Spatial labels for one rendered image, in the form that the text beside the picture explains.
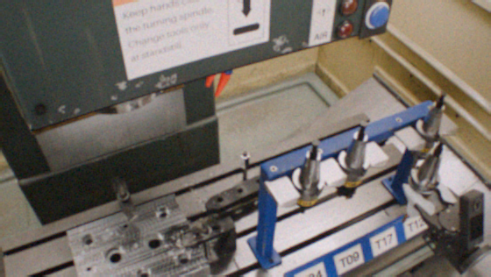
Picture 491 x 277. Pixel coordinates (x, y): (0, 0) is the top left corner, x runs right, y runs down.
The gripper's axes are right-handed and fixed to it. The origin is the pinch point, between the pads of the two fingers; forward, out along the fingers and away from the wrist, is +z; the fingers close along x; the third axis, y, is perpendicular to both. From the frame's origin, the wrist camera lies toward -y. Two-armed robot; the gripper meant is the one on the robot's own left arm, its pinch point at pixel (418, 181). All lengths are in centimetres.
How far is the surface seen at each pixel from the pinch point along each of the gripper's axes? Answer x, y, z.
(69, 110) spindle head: -60, -40, 3
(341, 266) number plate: -13.3, 26.6, 0.4
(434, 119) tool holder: 9.5, -6.8, 8.5
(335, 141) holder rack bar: -11.9, -2.5, 15.4
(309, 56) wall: 45, 51, 104
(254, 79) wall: 17, 55, 103
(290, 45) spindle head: -35, -41, 3
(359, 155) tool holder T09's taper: -11.8, -5.8, 7.8
